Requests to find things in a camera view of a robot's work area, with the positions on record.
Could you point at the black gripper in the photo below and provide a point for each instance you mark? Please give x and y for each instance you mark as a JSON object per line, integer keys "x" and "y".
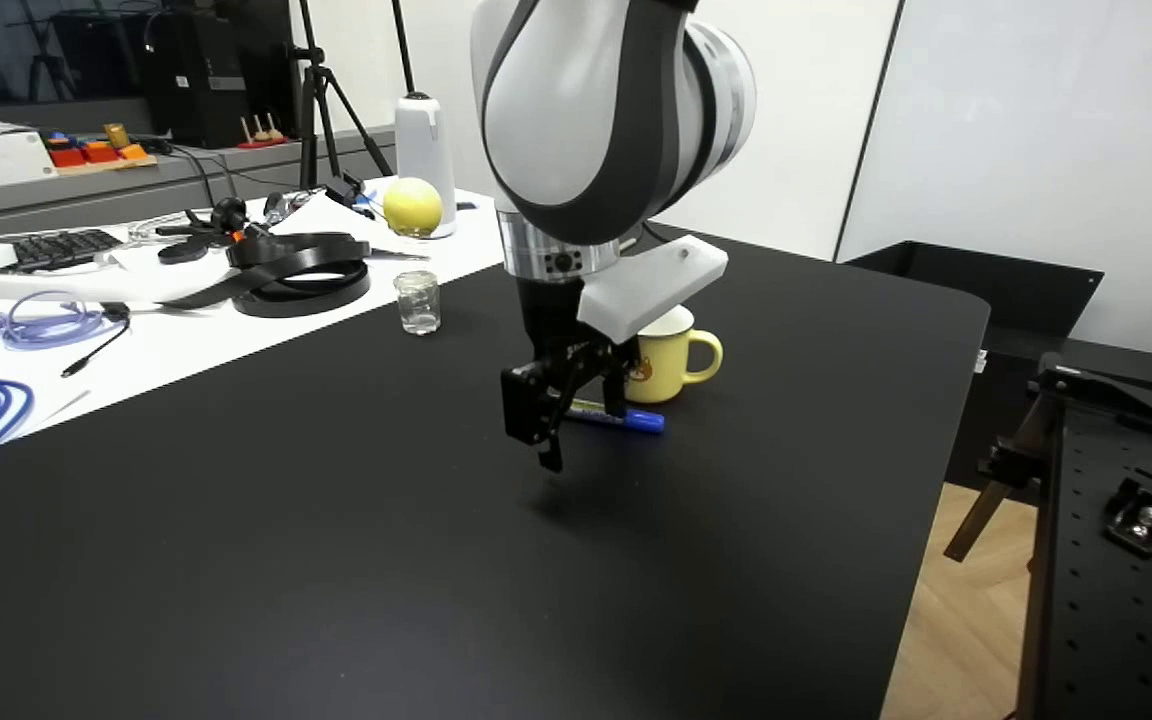
{"x": 555, "y": 321}

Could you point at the blue capped marker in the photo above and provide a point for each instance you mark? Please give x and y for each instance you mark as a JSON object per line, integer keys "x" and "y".
{"x": 643, "y": 421}

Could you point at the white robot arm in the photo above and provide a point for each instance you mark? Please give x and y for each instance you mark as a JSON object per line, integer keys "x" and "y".
{"x": 578, "y": 104}

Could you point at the yellow mug with bear print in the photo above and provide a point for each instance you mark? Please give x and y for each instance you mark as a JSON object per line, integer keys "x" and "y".
{"x": 668, "y": 366}

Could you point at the small clear glass jar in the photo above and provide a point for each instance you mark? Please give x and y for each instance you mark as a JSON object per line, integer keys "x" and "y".
{"x": 417, "y": 307}

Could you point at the yellow ball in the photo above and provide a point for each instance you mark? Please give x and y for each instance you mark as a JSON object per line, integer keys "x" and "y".
{"x": 415, "y": 210}

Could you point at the white bottle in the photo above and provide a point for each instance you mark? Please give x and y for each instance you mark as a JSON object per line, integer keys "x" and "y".
{"x": 423, "y": 135}

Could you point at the black tripod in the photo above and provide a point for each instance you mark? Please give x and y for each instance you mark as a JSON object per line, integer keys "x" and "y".
{"x": 318, "y": 95}

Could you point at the black tool with orange button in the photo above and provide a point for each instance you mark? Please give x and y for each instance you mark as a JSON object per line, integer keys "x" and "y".
{"x": 211, "y": 228}

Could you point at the black open box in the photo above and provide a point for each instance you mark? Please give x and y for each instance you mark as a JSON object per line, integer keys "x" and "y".
{"x": 1001, "y": 287}

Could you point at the black probe lead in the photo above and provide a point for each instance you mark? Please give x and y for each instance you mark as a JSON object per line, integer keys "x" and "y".
{"x": 114, "y": 321}

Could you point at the black equipment case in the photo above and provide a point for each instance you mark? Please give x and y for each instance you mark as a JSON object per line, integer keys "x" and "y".
{"x": 211, "y": 83}

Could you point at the grey side bench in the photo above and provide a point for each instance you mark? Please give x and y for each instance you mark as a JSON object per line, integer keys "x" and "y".
{"x": 108, "y": 193}

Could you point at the black keyboard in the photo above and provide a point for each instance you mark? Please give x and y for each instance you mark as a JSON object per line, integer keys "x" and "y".
{"x": 62, "y": 249}

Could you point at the red and orange toy blocks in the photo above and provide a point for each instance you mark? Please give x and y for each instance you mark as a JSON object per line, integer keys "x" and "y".
{"x": 99, "y": 149}

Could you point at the black flat plate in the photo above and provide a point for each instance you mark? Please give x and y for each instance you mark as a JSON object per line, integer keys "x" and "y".
{"x": 1117, "y": 372}

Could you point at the black perforated breadboard table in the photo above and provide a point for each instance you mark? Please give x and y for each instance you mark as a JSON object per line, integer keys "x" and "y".
{"x": 1121, "y": 627}

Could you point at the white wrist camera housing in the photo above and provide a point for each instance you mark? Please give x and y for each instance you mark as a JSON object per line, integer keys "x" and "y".
{"x": 648, "y": 282}

